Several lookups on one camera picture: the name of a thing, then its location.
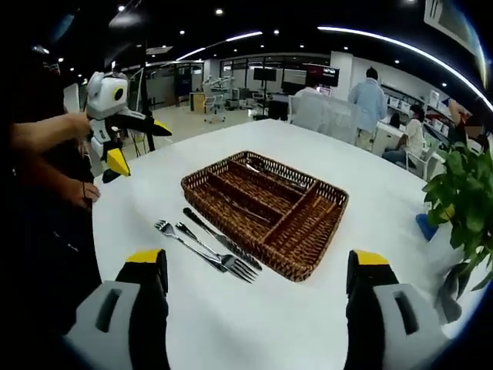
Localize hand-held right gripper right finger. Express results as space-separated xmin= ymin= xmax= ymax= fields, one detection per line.
xmin=345 ymin=248 xmax=452 ymax=370

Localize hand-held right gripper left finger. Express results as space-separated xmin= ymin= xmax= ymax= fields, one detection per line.
xmin=62 ymin=248 xmax=170 ymax=370

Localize silver fork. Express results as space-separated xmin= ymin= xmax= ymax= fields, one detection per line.
xmin=175 ymin=221 xmax=258 ymax=284
xmin=154 ymin=219 xmax=229 ymax=274

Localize brown wicker storage basket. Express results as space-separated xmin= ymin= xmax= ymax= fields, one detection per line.
xmin=179 ymin=150 xmax=350 ymax=284

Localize shelf of white storage boxes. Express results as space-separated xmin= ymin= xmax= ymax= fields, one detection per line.
xmin=384 ymin=82 xmax=463 ymax=132

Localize person's left hand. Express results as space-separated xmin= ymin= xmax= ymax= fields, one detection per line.
xmin=65 ymin=113 xmax=93 ymax=141

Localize small wooden cabinet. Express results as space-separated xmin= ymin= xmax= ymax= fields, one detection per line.
xmin=188 ymin=91 xmax=206 ymax=113

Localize grey fabric object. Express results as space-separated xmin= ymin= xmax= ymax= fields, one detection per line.
xmin=434 ymin=265 xmax=463 ymax=325

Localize blue object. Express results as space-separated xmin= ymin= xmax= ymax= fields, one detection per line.
xmin=414 ymin=213 xmax=439 ymax=243

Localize operator person dark clothes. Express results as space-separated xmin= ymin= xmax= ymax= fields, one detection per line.
xmin=7 ymin=57 xmax=105 ymax=348

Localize black television on stand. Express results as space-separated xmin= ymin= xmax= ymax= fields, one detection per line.
xmin=252 ymin=66 xmax=278 ymax=116

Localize white mesh office chair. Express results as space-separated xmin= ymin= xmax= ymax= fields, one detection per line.
xmin=288 ymin=93 xmax=360 ymax=146
xmin=404 ymin=136 xmax=440 ymax=180

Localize green potted plant white pot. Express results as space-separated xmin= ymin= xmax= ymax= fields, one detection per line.
xmin=422 ymin=141 xmax=493 ymax=294

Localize curved ceiling light strip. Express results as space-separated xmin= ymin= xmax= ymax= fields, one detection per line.
xmin=317 ymin=25 xmax=493 ymax=105

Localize ceiling air conditioner vent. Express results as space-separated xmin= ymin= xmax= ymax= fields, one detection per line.
xmin=423 ymin=0 xmax=482 ymax=47

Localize dark wall screen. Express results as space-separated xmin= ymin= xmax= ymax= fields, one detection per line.
xmin=306 ymin=63 xmax=341 ymax=89

